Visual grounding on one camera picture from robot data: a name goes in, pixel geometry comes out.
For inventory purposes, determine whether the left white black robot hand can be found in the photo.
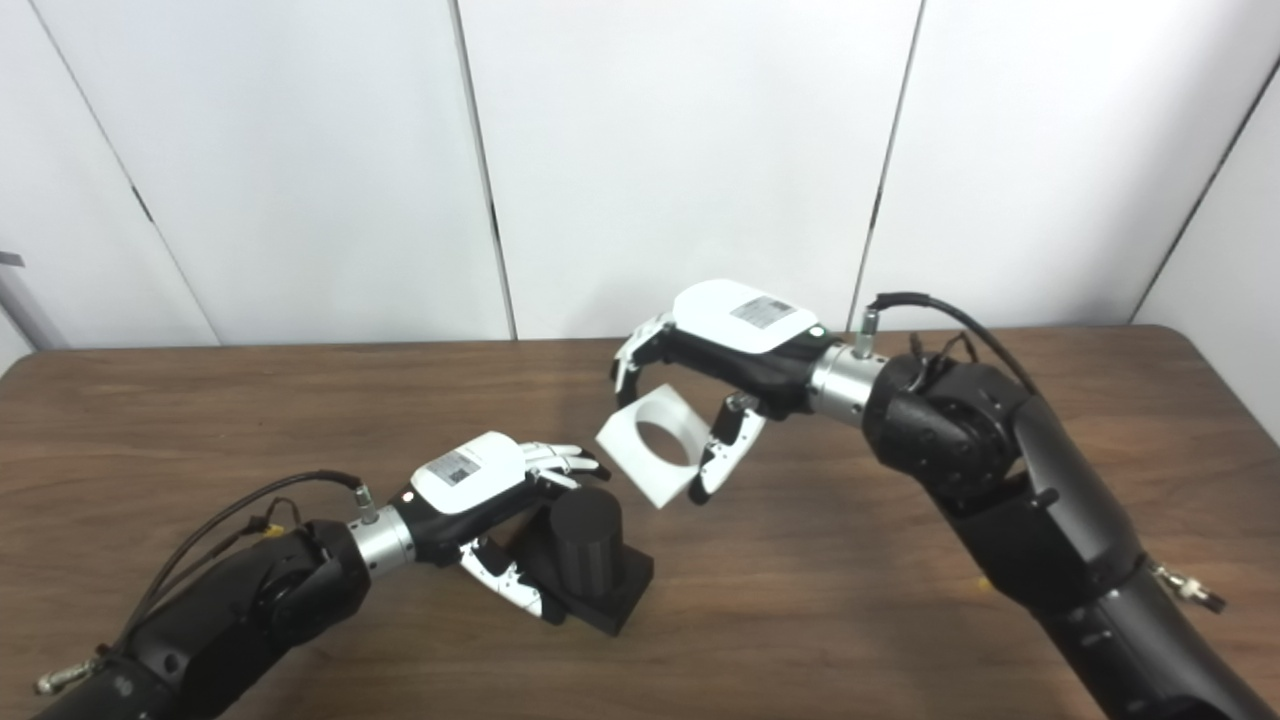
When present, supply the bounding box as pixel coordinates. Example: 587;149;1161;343
390;430;611;621

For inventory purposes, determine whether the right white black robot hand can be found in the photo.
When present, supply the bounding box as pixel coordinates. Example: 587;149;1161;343
612;278;831;506

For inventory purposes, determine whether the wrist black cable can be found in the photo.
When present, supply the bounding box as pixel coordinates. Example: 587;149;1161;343
855;292;1228;614
35;470;379;696

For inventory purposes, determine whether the white square piece with hole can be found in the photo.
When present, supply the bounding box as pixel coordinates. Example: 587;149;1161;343
595;382;713;509

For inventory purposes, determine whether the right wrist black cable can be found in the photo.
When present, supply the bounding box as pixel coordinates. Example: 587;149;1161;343
855;292;1228;614

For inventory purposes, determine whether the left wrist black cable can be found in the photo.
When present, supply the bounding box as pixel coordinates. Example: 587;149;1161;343
35;470;379;696

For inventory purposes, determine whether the black cylinder peg with base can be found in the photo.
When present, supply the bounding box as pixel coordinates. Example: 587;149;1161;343
500;487;656;638

